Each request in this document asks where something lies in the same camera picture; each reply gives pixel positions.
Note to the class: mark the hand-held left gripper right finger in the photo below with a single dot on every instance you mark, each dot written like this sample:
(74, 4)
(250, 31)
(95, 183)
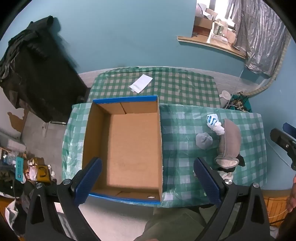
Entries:
(207, 183)

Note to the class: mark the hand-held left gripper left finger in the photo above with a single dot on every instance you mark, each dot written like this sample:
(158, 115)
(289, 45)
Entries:
(89, 180)

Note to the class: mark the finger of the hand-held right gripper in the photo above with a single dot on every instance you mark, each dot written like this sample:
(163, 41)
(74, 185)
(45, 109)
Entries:
(283, 141)
(290, 128)

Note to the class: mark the blue-edged cardboard box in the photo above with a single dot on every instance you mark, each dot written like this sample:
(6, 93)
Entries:
(131, 148)

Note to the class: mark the black soft item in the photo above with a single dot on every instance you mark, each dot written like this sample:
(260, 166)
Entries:
(241, 160)

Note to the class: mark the person's right hand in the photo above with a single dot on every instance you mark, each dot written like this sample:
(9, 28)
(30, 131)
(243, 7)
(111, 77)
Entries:
(292, 194)

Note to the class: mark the grey sock ball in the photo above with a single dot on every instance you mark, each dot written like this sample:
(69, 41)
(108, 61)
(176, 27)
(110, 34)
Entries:
(203, 140)

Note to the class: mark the yellow container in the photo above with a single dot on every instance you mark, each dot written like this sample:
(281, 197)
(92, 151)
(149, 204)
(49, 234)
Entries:
(40, 172)

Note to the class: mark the person's olive trouser leg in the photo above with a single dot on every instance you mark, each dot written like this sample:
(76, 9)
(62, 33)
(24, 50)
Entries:
(175, 222)

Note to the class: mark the green basket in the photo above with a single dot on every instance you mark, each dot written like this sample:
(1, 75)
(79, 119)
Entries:
(240, 103)

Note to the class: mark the white and blue sock ball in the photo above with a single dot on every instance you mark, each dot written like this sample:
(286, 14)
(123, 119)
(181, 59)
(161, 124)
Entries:
(214, 122)

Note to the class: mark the wooden box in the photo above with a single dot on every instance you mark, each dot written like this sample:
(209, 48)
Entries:
(275, 206)

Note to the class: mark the teal card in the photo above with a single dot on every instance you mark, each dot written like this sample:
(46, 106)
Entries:
(20, 169)

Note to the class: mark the white plastic object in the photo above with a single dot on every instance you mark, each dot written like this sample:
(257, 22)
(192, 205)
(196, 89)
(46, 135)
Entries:
(224, 95)

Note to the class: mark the white plastic bag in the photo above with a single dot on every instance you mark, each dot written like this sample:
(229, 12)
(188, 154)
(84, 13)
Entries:
(11, 213)

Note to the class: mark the silver curtain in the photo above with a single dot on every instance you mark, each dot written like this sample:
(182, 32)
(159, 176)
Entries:
(261, 41)

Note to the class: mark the green checked tablecloth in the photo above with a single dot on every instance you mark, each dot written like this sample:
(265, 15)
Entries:
(185, 88)

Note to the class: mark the black cloth covered furniture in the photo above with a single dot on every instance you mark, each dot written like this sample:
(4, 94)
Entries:
(41, 76)

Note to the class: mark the wooden window sill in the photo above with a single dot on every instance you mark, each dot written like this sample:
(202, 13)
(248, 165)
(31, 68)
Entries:
(208, 42)

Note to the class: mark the white carton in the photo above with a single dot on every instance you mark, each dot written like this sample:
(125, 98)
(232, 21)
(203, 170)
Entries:
(218, 27)

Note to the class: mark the brown cardboard box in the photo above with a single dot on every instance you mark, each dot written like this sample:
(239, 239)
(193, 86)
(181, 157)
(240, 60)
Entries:
(201, 23)

